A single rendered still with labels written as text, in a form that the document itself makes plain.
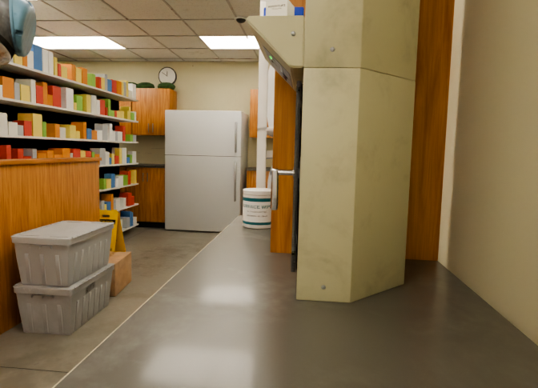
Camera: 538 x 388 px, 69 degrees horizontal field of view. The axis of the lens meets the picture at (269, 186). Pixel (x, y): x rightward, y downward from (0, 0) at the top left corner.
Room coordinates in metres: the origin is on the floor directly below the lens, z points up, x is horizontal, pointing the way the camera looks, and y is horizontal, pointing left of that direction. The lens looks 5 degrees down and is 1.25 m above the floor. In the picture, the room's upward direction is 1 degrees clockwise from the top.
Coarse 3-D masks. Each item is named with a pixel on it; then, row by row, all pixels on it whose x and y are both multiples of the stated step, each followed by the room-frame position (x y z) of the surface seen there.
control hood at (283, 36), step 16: (256, 16) 0.80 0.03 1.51; (272, 16) 0.80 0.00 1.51; (288, 16) 0.80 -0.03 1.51; (256, 32) 0.81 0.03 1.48; (272, 32) 0.80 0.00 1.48; (288, 32) 0.80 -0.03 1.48; (304, 32) 0.80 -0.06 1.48; (272, 48) 0.80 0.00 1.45; (288, 48) 0.80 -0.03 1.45; (288, 64) 0.80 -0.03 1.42
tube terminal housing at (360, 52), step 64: (320, 0) 0.79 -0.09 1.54; (384, 0) 0.82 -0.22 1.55; (320, 64) 0.79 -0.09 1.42; (384, 64) 0.83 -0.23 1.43; (320, 128) 0.79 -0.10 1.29; (384, 128) 0.84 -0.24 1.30; (320, 192) 0.79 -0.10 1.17; (384, 192) 0.85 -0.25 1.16; (320, 256) 0.79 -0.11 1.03; (384, 256) 0.85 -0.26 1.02
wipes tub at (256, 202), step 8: (248, 192) 1.53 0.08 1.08; (256, 192) 1.51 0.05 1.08; (264, 192) 1.52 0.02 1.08; (248, 200) 1.53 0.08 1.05; (256, 200) 1.51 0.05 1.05; (264, 200) 1.52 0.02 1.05; (248, 208) 1.53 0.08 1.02; (256, 208) 1.51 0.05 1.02; (264, 208) 1.52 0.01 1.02; (248, 216) 1.53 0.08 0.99; (256, 216) 1.51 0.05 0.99; (264, 216) 1.52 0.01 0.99; (248, 224) 1.53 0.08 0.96; (256, 224) 1.51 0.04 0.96; (264, 224) 1.52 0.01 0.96
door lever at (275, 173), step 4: (272, 172) 0.84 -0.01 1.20; (276, 172) 0.84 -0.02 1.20; (280, 172) 0.84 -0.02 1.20; (284, 172) 0.84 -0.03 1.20; (288, 172) 0.84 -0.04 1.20; (292, 172) 0.84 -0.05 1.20; (272, 176) 0.84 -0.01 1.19; (276, 176) 0.84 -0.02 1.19; (272, 180) 0.84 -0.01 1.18; (276, 180) 0.84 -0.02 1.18; (272, 184) 0.84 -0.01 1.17; (276, 184) 0.84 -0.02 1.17; (272, 188) 0.84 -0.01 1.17; (276, 188) 0.84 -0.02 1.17; (272, 192) 0.84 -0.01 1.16; (276, 192) 0.84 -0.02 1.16; (272, 196) 0.84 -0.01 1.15; (276, 196) 0.84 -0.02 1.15; (272, 200) 0.84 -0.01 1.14; (276, 200) 0.84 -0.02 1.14; (272, 204) 0.84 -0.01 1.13; (276, 204) 0.84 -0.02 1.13; (272, 208) 0.84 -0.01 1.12; (276, 208) 0.84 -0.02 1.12
